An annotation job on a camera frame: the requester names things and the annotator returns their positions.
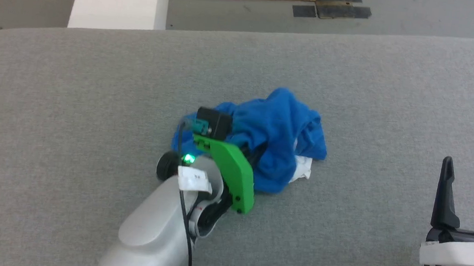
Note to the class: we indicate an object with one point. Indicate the white label tag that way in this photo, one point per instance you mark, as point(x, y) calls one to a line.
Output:
point(193, 178)

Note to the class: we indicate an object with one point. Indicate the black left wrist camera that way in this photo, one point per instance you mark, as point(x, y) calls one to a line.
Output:
point(218, 123)

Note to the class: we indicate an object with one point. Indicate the long black floor mat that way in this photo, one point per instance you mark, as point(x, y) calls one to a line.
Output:
point(344, 11)

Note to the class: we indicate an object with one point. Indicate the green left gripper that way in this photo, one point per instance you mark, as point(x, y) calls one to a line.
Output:
point(237, 176)

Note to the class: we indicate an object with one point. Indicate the blue white-sleeved T-shirt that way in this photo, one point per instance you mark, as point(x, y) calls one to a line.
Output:
point(278, 124)

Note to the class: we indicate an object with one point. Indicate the small black floor mat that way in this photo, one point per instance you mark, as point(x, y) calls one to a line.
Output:
point(304, 11)

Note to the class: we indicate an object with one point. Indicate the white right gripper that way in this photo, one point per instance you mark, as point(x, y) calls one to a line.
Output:
point(462, 253)

